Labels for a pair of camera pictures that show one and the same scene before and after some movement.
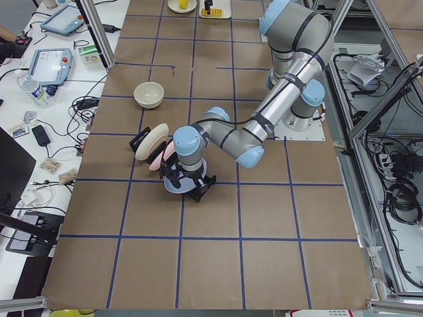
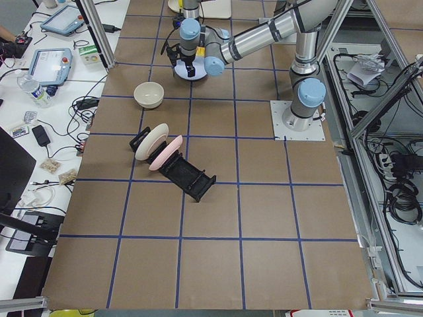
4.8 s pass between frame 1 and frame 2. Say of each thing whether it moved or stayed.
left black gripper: moved
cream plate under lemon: stayed
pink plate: stayed
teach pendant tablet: stayed
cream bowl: stayed
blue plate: moved
